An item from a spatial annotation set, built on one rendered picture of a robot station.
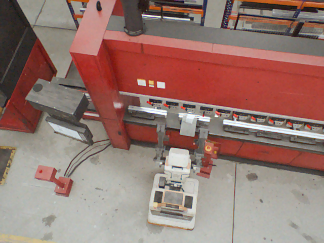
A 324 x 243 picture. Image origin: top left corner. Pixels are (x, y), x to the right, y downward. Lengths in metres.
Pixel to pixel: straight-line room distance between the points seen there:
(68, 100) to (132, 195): 2.04
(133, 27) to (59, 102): 0.96
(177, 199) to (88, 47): 1.89
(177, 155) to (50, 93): 1.38
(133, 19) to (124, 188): 2.63
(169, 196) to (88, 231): 1.46
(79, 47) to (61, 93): 0.49
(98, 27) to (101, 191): 2.51
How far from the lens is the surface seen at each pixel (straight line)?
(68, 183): 4.51
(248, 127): 3.78
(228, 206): 4.42
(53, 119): 3.20
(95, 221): 4.41
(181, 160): 3.07
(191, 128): 3.61
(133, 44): 2.66
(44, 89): 2.98
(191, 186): 4.12
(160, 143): 3.10
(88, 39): 2.73
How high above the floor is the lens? 4.27
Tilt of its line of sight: 64 degrees down
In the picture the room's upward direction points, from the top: 3 degrees counter-clockwise
